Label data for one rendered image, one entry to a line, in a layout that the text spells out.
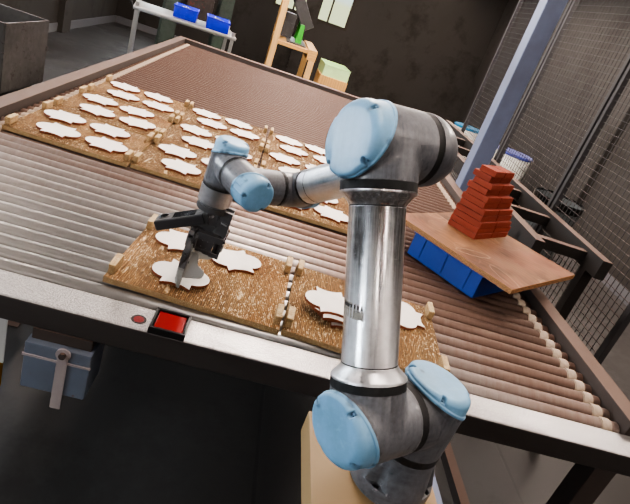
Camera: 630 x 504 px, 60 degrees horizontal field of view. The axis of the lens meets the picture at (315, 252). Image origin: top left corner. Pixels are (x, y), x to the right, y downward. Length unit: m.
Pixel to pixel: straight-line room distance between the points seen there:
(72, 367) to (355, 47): 10.59
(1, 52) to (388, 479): 4.76
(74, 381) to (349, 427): 0.68
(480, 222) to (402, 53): 9.72
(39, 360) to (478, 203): 1.48
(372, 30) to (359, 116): 10.74
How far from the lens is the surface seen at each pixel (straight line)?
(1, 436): 2.21
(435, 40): 11.74
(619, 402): 1.69
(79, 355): 1.23
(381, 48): 11.55
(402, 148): 0.77
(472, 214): 2.06
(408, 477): 0.97
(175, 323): 1.19
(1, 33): 5.23
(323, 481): 0.99
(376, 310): 0.78
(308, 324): 1.31
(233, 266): 1.43
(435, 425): 0.89
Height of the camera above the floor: 1.61
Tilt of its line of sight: 24 degrees down
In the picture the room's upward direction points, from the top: 20 degrees clockwise
